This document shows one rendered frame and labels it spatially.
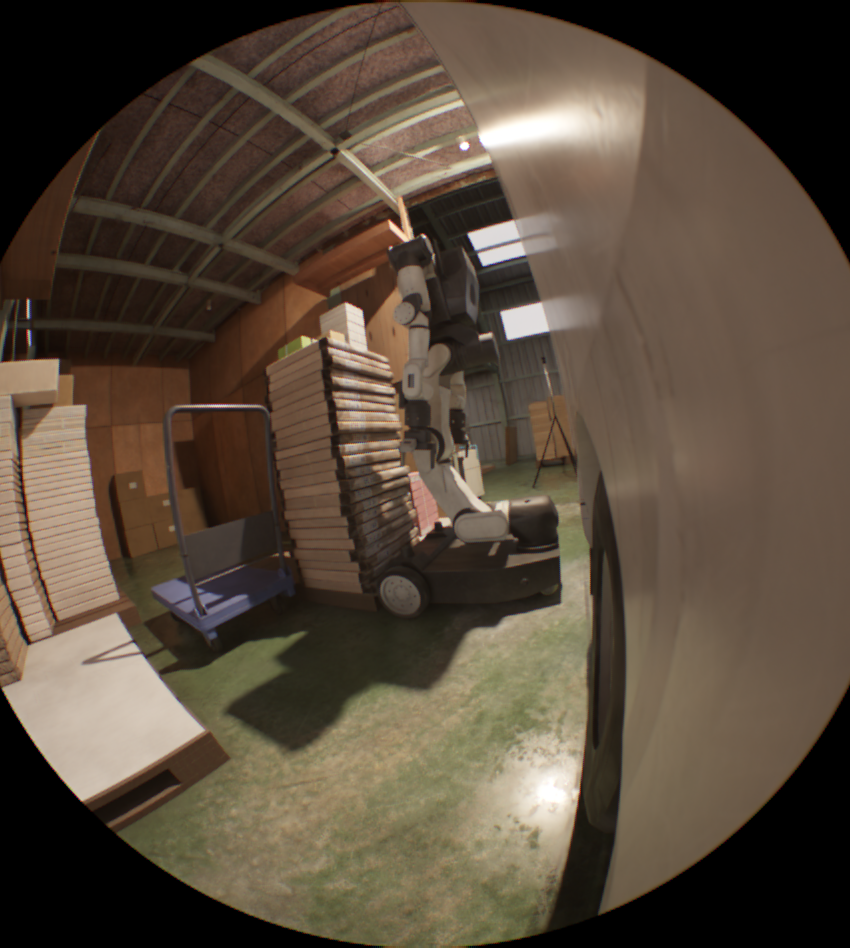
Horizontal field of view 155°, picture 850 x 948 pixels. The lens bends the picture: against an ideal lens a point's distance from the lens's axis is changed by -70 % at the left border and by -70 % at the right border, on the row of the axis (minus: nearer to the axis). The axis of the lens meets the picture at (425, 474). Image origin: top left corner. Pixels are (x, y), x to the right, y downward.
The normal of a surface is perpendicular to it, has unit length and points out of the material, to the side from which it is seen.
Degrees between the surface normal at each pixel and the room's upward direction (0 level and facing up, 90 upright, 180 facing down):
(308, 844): 0
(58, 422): 92
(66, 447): 88
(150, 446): 90
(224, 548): 99
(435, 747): 0
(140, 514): 90
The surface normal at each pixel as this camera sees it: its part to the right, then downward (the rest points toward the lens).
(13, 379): 0.88, -0.11
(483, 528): -0.38, 0.13
